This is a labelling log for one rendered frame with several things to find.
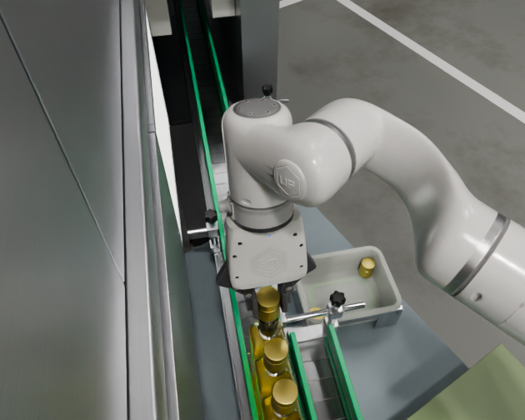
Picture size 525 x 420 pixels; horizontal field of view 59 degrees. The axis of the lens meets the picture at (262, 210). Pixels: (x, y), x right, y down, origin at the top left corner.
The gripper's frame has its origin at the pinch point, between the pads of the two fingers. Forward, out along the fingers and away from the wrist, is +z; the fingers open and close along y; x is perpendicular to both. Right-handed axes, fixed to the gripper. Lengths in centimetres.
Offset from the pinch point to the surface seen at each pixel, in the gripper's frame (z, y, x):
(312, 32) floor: 48, 87, 281
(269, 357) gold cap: 5.0, -1.2, -6.0
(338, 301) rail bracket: 16.1, 14.7, 11.0
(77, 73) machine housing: -36.2, -15.1, -6.0
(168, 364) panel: -9.1, -12.7, -14.6
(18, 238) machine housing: -36.1, -15.2, -26.8
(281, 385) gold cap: 5.9, -0.5, -9.8
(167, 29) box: -10, -9, 104
